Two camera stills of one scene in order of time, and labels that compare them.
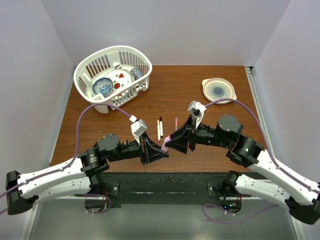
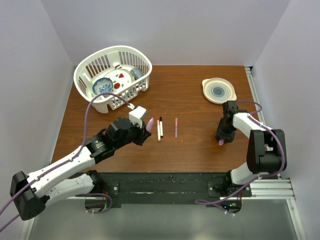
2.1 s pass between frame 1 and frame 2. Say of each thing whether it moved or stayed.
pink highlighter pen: stayed
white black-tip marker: stayed
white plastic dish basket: stayed
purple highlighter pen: moved
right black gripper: moved
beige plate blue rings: stayed
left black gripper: moved
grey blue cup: stayed
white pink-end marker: stayed
